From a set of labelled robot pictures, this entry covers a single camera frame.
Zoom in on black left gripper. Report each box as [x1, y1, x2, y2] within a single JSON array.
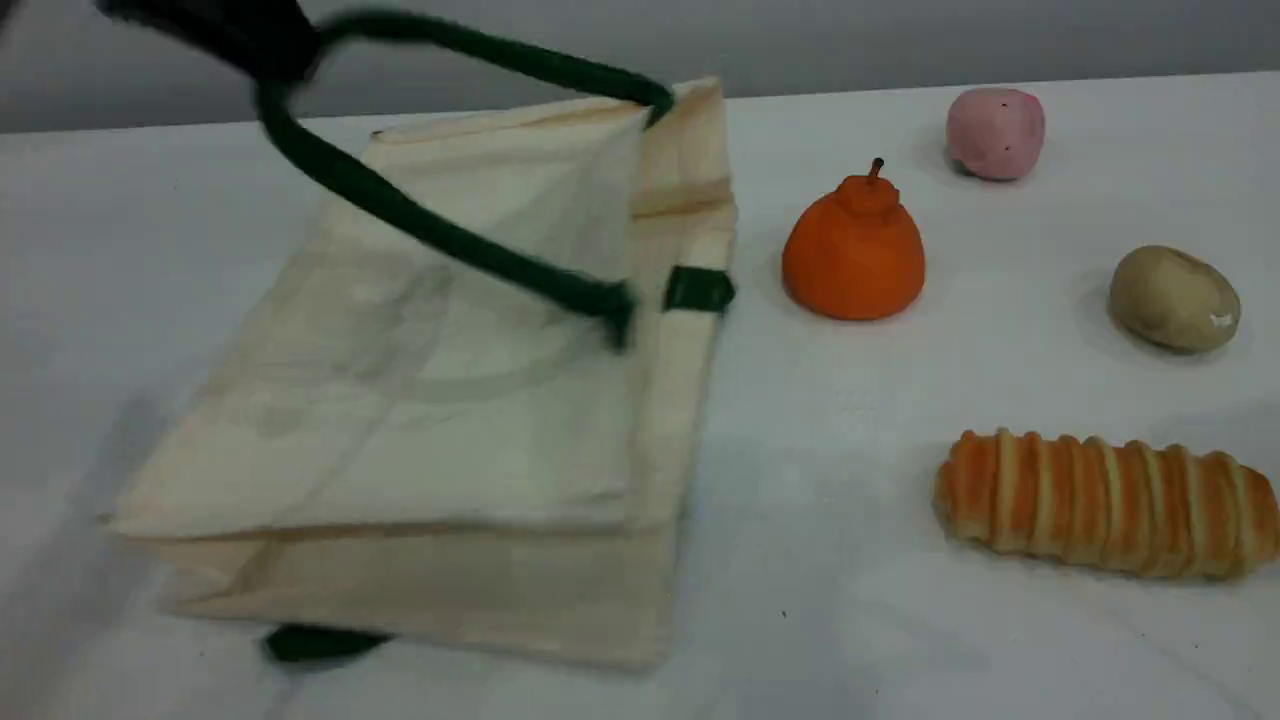
[[95, 0, 323, 86]]

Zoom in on white cloth bag green handles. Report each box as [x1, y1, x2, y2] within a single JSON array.
[[100, 10, 741, 673]]

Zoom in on orange toy fruit with stem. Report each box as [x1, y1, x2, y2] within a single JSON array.
[[780, 157, 927, 323]]

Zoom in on pink toy peach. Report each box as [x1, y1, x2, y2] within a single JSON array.
[[945, 87, 1047, 183]]

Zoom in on beige toy potato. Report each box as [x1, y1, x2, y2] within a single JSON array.
[[1107, 245, 1243, 354]]

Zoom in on striped orange bread roll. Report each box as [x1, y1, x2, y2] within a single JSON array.
[[932, 428, 1280, 583]]

